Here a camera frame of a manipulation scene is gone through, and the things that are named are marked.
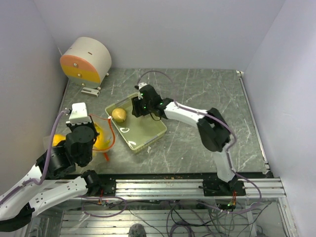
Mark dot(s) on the yellow lemon toy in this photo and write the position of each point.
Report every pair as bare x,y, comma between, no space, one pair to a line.
58,140

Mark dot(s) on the small white clip block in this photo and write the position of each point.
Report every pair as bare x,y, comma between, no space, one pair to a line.
90,91

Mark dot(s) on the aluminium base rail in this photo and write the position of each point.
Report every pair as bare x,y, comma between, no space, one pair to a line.
199,186

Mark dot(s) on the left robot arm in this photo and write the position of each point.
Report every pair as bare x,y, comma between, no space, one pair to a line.
29,197

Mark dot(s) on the yellow banana bunch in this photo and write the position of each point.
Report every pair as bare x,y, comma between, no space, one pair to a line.
103,141

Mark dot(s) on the tan potato toy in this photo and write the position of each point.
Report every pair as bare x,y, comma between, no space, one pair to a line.
119,115

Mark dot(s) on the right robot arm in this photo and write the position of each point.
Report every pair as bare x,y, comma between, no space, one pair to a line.
213,130

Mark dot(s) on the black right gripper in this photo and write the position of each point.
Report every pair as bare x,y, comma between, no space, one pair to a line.
138,111

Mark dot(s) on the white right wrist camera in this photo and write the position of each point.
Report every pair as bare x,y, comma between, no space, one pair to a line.
140,85

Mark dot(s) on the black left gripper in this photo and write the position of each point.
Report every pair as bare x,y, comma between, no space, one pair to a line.
73,125

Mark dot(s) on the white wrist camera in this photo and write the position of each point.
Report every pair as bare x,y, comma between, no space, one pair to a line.
78,114
140,85

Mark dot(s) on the clear zip bag red zipper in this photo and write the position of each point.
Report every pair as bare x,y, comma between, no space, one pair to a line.
57,147

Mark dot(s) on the pale green plastic basket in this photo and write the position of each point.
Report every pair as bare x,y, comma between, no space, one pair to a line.
138,133

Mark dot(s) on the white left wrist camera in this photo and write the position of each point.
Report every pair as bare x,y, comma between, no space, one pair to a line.
78,114

